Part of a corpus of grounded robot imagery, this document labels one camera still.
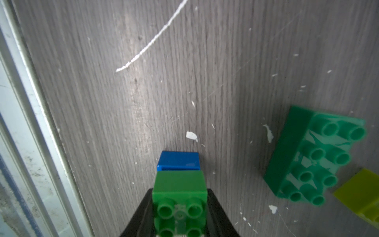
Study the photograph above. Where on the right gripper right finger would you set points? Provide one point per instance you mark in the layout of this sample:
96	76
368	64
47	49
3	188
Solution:
217	221

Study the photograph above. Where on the green lego brick small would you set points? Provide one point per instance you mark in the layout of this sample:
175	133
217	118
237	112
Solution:
179	201

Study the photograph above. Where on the blue lego brick small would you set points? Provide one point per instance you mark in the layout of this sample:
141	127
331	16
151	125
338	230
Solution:
170	161

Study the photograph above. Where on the green lego brick long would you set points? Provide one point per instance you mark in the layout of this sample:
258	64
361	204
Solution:
312	147

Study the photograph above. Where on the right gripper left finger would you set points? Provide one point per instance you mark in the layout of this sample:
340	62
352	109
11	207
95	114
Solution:
142	222

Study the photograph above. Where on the lime lego brick small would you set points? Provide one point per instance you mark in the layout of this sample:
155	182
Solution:
361	195

